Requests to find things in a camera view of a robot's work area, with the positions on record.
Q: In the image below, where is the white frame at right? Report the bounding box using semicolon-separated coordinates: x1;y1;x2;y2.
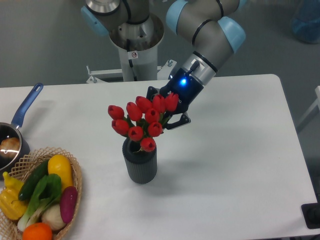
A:
295;86;320;134

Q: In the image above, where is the white garlic bulb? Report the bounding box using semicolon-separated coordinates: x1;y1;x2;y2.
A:
41;204;66;231

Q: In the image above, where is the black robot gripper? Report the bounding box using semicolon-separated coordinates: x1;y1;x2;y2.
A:
146;68;204;130

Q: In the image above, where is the blue-handled saucepan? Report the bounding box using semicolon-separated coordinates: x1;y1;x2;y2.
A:
0;83;44;173

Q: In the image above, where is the dark grey ribbed vase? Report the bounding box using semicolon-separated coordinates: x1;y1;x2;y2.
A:
122;138;158;184

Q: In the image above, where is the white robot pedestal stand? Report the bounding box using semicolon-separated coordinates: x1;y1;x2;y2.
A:
84;12;178;83

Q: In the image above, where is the black device at table edge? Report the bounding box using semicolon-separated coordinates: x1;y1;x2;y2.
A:
301;203;320;229

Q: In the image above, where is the blue translucent container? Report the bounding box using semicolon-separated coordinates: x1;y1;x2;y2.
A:
290;0;320;44

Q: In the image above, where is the red tulip bouquet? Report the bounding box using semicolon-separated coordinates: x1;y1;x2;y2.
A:
107;92;179;152

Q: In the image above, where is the green cucumber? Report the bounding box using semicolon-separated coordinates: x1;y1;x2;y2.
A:
18;159;49;201

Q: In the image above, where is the yellow bell pepper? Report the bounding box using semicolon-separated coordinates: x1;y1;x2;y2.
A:
0;171;28;221

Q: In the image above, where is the orange fruit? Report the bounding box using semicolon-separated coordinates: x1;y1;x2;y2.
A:
22;222;53;240

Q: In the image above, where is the purple eggplant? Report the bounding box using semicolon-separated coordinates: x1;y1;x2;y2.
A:
59;186;78;224

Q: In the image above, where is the green bok choy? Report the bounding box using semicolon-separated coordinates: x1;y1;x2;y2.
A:
17;173;62;232

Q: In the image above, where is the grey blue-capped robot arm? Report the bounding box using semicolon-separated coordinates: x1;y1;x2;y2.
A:
81;0;246;130

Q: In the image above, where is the bread roll in pan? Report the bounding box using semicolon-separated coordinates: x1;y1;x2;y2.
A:
0;137;20;160

